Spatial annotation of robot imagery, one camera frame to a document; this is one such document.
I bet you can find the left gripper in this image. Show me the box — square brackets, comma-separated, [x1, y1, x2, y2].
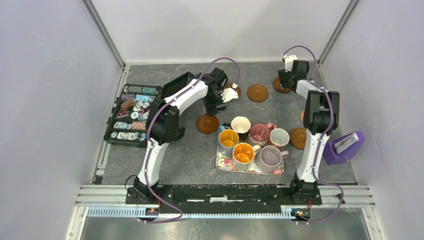
[202, 86, 229, 117]

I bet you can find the wooden coaster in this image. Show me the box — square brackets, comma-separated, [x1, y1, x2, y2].
[272, 77, 292, 94]
[289, 127, 307, 150]
[247, 84, 269, 102]
[224, 83, 242, 98]
[196, 114, 220, 135]

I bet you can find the cork coaster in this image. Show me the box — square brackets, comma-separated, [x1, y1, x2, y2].
[300, 110, 305, 122]

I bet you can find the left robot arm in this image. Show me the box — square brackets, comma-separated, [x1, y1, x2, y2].
[133, 67, 228, 204]

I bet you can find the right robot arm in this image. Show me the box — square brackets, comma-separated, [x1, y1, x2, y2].
[278, 55, 340, 204]

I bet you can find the black mug cream inside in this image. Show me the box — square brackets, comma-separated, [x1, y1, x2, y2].
[222, 116, 252, 142]

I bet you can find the white floral mug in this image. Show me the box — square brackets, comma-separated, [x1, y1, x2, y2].
[268, 128, 290, 149]

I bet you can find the blue mug yellow inside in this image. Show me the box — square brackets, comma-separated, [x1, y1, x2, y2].
[217, 125, 240, 159]

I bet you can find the pink ghost mug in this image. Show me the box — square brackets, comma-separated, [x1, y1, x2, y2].
[246, 122, 277, 147]

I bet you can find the floral mug orange inside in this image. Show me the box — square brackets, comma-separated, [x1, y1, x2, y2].
[231, 142, 262, 172]

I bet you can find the lilac mug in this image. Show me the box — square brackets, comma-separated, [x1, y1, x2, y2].
[255, 145, 289, 174]

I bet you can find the floral serving tray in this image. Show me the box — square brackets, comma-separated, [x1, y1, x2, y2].
[215, 143, 285, 176]

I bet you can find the purple metronome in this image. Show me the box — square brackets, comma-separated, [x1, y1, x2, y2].
[322, 131, 365, 166]

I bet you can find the black poker chip case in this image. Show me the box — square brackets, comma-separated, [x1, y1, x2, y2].
[103, 72, 194, 148]

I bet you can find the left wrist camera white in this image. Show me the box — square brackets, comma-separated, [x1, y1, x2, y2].
[221, 83, 238, 103]

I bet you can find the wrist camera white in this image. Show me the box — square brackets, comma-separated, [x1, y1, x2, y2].
[221, 83, 238, 103]
[282, 54, 298, 73]

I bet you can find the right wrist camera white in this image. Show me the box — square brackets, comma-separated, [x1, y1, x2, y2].
[282, 54, 298, 73]

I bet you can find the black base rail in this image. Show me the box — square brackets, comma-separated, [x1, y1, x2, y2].
[125, 184, 323, 215]

